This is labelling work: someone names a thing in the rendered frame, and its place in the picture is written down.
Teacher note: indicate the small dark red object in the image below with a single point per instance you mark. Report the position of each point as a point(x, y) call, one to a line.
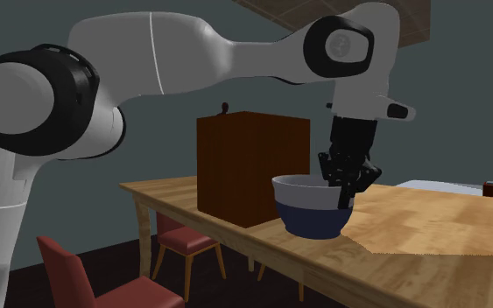
point(224, 108)

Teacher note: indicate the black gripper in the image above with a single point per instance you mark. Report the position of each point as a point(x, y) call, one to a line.
point(352, 138)

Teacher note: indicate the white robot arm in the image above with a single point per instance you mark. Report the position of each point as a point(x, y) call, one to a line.
point(186, 55)

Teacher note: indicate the white and blue bowl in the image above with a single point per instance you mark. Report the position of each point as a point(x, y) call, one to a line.
point(310, 213)

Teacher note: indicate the red chair with wooden legs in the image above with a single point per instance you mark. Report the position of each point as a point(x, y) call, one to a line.
point(113, 294)
point(184, 239)

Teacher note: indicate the dark brown box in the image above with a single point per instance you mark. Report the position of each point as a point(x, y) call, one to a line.
point(250, 166)

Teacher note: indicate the light wooden table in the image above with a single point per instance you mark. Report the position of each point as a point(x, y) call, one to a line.
point(416, 239)

